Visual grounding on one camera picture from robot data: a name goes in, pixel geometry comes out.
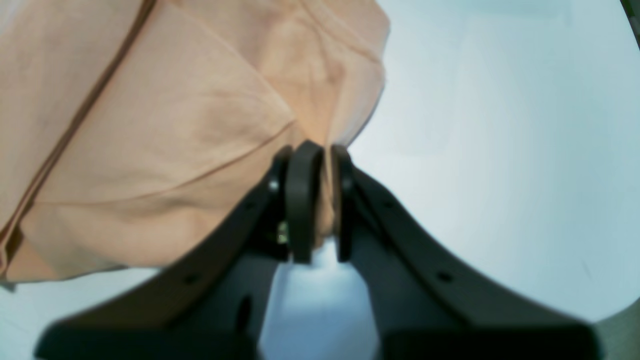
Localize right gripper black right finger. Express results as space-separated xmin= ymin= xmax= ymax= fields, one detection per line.
xmin=330 ymin=145 xmax=603 ymax=360

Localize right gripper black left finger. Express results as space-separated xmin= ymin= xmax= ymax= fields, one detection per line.
xmin=34 ymin=141 xmax=323 ymax=360

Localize peach orange T-shirt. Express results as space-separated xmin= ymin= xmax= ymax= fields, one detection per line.
xmin=0 ymin=0 xmax=390 ymax=283

